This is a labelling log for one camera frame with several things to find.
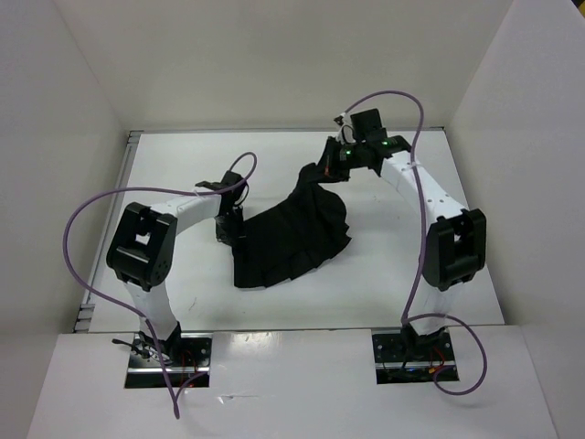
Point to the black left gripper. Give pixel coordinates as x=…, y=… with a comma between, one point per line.
x=234, y=235

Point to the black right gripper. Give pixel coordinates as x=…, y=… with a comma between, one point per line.
x=327, y=166

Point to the black pleated skirt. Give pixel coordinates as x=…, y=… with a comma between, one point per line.
x=293, y=237

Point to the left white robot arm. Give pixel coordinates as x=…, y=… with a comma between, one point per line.
x=142, y=251

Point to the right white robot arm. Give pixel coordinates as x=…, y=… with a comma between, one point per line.
x=453, y=242

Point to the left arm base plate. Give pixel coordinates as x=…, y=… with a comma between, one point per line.
x=191, y=365

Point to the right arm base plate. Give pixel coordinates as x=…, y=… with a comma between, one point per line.
x=397, y=364

